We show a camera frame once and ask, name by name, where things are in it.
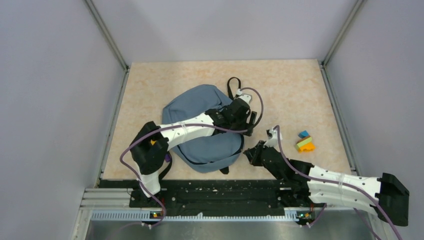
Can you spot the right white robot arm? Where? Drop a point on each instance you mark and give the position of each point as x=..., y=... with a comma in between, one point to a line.
x=385, y=197

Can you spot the blue grey backpack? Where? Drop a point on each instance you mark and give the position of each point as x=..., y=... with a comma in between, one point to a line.
x=204, y=154

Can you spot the colourful block stack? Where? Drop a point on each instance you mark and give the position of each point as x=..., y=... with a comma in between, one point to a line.
x=305, y=143

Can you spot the right aluminium frame post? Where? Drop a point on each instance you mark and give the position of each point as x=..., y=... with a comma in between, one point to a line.
x=354, y=12

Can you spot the left aluminium frame post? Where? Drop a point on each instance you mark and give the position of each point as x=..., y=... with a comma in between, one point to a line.
x=101, y=25

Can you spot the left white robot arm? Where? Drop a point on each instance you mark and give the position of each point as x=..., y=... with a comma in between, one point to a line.
x=150, y=159

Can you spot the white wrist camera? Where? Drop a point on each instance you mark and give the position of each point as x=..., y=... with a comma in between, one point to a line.
x=239, y=94
x=274, y=137

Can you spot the aluminium frame post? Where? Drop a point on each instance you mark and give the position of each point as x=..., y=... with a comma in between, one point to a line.
x=101, y=25
x=354, y=12

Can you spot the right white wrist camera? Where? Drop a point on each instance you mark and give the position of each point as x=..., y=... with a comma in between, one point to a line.
x=274, y=137

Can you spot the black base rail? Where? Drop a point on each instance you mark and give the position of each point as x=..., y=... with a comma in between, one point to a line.
x=218, y=199

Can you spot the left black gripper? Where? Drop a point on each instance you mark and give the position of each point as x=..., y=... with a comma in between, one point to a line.
x=245, y=125

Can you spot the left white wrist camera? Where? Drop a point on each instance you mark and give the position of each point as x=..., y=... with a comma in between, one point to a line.
x=239, y=94

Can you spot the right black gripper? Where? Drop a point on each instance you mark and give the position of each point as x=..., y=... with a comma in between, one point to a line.
x=253, y=154

